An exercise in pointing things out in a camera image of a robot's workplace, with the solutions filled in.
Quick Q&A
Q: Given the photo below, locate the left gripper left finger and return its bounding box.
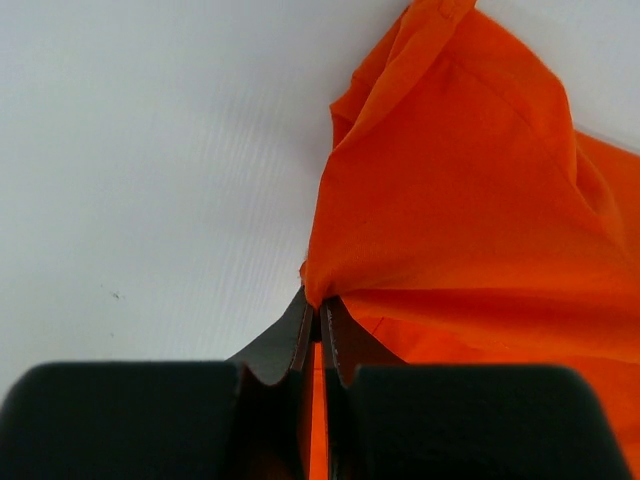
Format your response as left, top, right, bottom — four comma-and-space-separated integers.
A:
228, 287, 314, 386

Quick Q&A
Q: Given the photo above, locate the orange t-shirt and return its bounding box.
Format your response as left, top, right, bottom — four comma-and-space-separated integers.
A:
301, 1, 639, 469

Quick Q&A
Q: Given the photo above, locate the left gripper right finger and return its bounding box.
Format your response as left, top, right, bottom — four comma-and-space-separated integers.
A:
319, 297, 406, 387

